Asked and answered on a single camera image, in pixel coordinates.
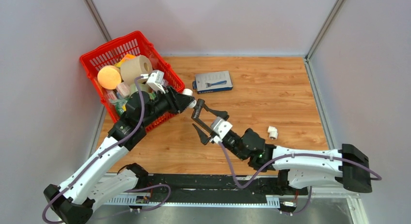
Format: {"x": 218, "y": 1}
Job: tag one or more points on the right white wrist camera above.
{"x": 220, "y": 128}

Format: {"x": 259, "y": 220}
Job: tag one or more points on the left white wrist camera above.
{"x": 155, "y": 81}

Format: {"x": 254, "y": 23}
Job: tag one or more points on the pale green soap bottle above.
{"x": 143, "y": 87}

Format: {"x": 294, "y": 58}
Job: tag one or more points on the grey blue razor box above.
{"x": 212, "y": 82}

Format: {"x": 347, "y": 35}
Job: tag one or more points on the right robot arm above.
{"x": 347, "y": 166}

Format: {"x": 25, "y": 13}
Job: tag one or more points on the brown toilet paper roll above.
{"x": 132, "y": 67}

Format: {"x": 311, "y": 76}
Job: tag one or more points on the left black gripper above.
{"x": 178, "y": 103}

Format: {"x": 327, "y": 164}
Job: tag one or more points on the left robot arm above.
{"x": 78, "y": 197}

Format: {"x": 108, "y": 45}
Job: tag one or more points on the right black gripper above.
{"x": 203, "y": 137}

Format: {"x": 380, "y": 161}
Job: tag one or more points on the red plastic basket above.
{"x": 113, "y": 51}

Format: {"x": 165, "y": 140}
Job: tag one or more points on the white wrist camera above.
{"x": 220, "y": 128}
{"x": 155, "y": 81}

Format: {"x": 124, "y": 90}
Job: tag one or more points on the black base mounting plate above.
{"x": 212, "y": 191}

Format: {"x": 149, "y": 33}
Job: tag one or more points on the dark grey metal faucet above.
{"x": 197, "y": 109}

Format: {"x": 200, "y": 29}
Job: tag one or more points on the white pvc elbow fitting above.
{"x": 189, "y": 99}
{"x": 273, "y": 132}

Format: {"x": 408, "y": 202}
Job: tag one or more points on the orange round sponge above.
{"x": 109, "y": 77}

